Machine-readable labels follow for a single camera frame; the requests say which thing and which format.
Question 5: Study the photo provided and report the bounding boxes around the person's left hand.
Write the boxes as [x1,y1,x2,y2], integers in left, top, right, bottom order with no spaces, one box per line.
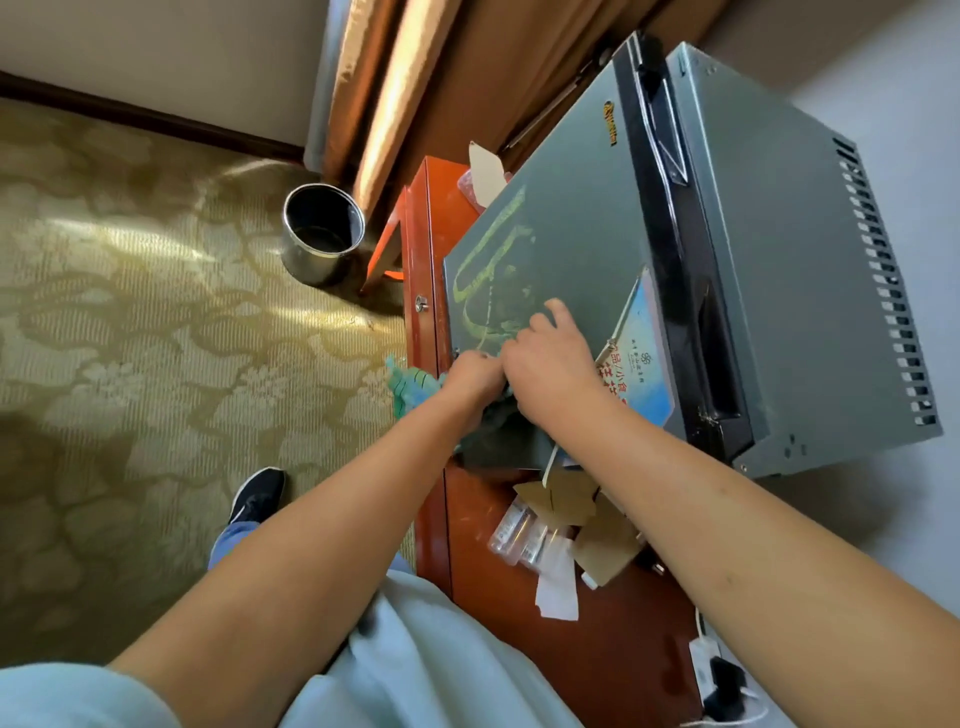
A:
[442,350,511,429]

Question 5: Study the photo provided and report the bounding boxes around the person's right hand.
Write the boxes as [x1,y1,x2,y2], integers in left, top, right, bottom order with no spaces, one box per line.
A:
[500,298,613,433]

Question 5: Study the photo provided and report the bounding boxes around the green blue cleaning cloth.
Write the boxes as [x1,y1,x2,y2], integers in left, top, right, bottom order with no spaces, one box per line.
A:
[384,354,526,451]

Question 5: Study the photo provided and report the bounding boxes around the brown cardboard pieces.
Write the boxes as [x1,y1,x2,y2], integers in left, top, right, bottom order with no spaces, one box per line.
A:
[513,468,601,530]
[569,494,646,589]

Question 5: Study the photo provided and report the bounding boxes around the white paper slip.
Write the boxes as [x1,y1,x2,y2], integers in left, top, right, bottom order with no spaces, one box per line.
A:
[533,536,581,622]

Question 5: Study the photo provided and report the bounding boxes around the grey mini fridge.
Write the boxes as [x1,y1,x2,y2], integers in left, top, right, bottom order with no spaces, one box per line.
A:
[442,31,944,481]

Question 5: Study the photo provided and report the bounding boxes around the person's right forearm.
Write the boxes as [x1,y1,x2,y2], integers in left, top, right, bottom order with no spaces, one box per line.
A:
[562,404,960,728]

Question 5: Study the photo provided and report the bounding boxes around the person's left forearm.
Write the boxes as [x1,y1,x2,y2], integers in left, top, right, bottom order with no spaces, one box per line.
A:
[108,389,489,728]

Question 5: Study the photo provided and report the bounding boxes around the person's left black shoe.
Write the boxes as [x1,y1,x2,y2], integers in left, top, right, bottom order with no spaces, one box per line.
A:
[227,466,288,526]

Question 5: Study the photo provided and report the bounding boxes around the person's legs in blue jeans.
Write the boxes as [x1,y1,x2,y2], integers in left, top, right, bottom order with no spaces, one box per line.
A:
[207,521,414,576]

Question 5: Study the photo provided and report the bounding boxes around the person's grey shirt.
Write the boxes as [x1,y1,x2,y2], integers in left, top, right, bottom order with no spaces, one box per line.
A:
[0,569,586,728]

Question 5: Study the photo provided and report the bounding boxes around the round metal trash bin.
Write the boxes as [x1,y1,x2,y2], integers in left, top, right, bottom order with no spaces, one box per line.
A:
[280,182,367,289]

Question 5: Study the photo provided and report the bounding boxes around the grey metal lamp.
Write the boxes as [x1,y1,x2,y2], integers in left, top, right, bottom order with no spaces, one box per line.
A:
[500,44,616,155]

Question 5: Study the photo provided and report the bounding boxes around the brown curtain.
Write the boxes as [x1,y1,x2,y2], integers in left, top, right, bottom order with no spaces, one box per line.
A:
[322,0,733,219]

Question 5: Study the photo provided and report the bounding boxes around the white sheer curtain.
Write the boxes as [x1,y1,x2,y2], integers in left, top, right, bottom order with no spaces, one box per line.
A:
[303,0,354,174]

